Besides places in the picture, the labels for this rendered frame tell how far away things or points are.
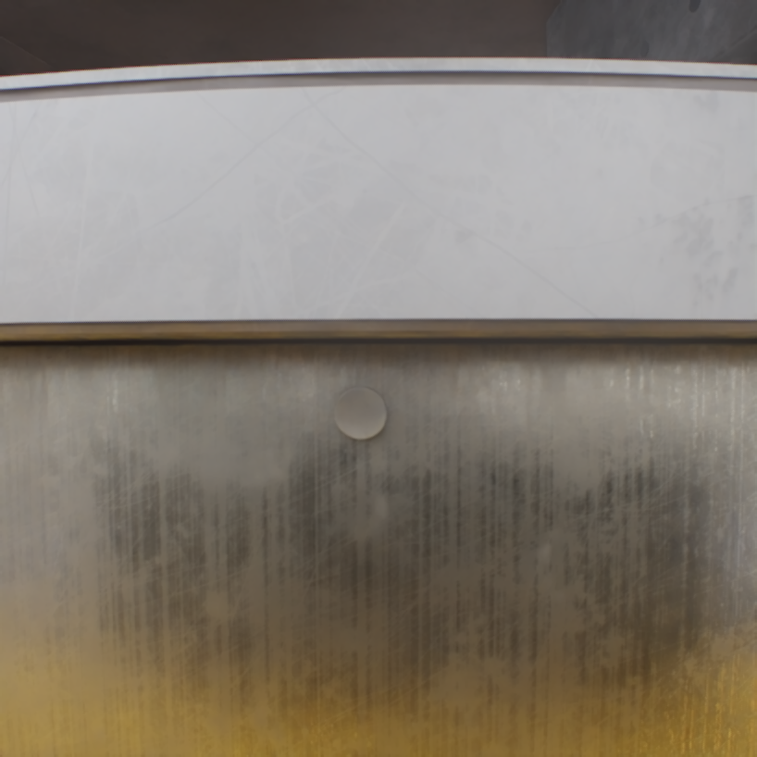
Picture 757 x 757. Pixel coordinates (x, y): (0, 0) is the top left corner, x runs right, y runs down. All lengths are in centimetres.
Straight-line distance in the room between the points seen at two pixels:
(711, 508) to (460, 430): 8
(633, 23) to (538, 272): 54
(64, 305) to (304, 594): 11
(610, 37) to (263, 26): 71
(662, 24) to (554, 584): 53
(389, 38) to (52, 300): 114
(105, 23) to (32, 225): 113
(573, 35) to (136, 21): 79
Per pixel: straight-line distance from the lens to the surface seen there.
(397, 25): 124
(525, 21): 126
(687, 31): 61
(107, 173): 19
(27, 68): 108
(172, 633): 22
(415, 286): 16
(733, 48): 56
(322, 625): 21
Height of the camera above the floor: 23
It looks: 1 degrees down
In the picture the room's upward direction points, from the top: straight up
